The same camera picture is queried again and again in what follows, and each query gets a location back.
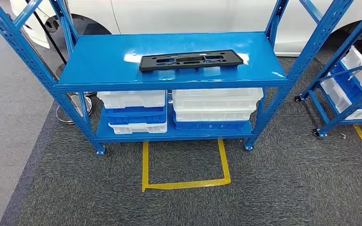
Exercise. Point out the black plastic frame part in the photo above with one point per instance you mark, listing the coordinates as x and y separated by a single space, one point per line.
146 63

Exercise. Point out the blue metal shelf rack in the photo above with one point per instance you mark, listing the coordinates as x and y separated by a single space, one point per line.
340 52
106 62

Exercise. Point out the wide blue plastic bin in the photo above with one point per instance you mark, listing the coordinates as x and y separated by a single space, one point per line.
209 126

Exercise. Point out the wide white plastic bin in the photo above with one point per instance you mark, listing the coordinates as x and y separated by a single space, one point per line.
215 96
212 116

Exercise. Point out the white car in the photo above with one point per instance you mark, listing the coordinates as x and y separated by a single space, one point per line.
184 15

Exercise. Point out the black barrier belt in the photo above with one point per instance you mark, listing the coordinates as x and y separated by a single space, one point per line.
45 31

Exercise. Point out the small white floor scrap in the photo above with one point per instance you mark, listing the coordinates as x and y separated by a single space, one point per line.
343 135

